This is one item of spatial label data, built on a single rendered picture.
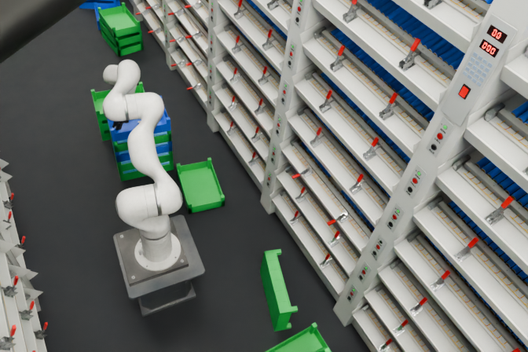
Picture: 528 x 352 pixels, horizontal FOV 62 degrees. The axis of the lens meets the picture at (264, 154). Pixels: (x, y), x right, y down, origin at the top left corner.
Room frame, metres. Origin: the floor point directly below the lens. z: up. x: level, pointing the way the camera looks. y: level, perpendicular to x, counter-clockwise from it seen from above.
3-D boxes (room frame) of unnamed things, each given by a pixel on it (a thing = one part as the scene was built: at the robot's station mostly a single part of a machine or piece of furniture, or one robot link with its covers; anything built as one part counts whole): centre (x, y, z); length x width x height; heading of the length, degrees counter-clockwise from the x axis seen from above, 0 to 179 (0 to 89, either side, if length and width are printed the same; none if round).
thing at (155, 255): (0.94, 0.38, 0.39); 0.19 x 0.19 x 0.18
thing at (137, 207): (0.92, 0.41, 0.61); 0.19 x 0.12 x 0.24; 114
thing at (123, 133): (1.66, 0.69, 0.36); 0.30 x 0.20 x 0.08; 119
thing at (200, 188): (1.53, 0.33, 0.04); 0.30 x 0.20 x 0.08; 26
